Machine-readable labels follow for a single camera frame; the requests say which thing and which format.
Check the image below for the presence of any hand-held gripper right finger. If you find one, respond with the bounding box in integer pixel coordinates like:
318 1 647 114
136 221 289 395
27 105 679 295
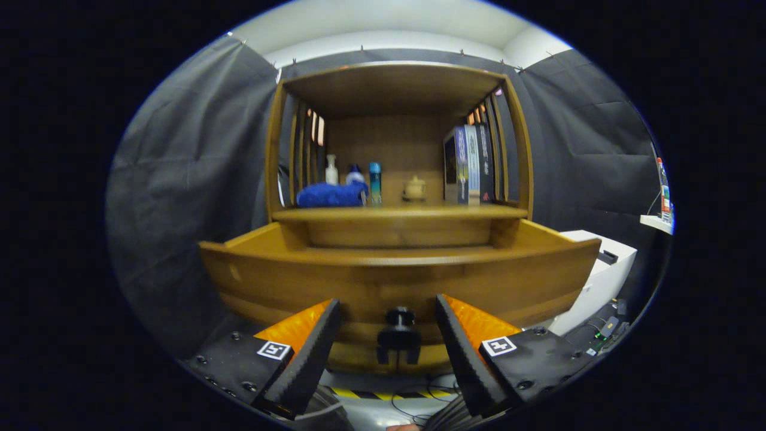
435 293 599 418

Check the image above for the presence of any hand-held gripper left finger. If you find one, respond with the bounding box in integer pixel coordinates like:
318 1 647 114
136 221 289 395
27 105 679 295
183 298 342 420

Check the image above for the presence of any black floor cable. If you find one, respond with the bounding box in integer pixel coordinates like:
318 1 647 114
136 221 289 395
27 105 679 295
389 374 461 426

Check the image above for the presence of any black backdrop cloth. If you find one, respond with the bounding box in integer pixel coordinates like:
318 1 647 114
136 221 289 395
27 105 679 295
107 35 662 360

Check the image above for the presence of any black book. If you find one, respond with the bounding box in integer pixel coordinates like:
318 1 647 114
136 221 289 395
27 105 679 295
479 123 496 203

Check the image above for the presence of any white side shelf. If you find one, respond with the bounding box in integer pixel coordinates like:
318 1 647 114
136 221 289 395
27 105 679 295
639 214 674 235

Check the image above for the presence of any white box with black handle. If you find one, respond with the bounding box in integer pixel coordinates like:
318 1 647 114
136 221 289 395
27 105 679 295
548 230 638 337

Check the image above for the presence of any wooden countertop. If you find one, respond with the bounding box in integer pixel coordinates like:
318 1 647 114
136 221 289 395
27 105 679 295
272 205 528 222

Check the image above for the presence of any black electronic device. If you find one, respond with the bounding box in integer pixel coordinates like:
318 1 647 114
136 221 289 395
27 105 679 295
583 299 632 357

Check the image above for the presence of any yellow black hazard tape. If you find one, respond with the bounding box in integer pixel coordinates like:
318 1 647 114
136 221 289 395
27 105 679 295
329 386 461 402

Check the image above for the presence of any wooden drawer with black knob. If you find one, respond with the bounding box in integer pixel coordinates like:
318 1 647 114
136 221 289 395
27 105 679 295
199 218 602 360

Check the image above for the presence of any blue book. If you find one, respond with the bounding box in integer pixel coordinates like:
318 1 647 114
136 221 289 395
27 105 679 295
443 126 469 206

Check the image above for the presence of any wooden cabinet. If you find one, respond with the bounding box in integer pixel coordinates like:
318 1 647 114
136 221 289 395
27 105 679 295
265 60 534 375

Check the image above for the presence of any blue folded towel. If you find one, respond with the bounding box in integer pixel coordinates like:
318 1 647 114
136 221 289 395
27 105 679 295
296 181 369 208

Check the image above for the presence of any wooden cabinet door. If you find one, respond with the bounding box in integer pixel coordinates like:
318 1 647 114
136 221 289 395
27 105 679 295
328 358 399 375
400 358 452 374

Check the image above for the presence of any beige lidded teacup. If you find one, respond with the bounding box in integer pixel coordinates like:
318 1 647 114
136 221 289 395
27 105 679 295
402 175 427 203

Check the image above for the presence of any pale grey book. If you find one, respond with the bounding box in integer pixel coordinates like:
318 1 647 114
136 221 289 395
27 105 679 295
466 125 481 206

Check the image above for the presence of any clear water bottle red label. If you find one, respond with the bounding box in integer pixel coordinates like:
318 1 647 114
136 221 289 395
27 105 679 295
656 157 672 223

